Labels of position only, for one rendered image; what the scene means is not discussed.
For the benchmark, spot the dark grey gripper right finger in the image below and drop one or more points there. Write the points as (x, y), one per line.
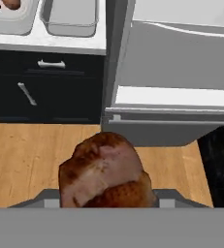
(168, 198)

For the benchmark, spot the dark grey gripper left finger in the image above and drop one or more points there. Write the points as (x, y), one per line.
(48, 200)

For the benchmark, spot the brown roasted chicken drumstick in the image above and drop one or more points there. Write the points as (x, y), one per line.
(103, 171)
(10, 4)

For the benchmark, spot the black cabinet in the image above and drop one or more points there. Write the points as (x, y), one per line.
(218, 168)

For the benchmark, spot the black cupboard door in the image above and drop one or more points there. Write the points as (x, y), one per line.
(68, 97)

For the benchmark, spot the grey fridge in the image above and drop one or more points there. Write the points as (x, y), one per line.
(171, 74)

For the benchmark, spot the black drawer front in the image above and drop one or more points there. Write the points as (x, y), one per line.
(6, 63)

